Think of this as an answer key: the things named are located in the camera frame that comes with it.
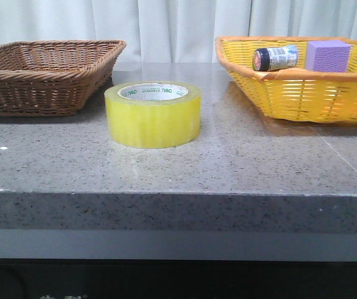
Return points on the yellow packing tape roll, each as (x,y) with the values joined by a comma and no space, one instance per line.
(153,114)

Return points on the purple foam block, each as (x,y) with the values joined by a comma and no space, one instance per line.
(327,56)

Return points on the brown wicker basket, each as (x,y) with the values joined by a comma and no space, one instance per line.
(53,77)

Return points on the small labelled bottle black cap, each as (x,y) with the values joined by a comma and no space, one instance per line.
(275,58)

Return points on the yellow woven basket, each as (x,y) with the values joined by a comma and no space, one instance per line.
(291,94)

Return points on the white curtain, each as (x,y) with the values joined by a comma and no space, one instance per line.
(173,31)

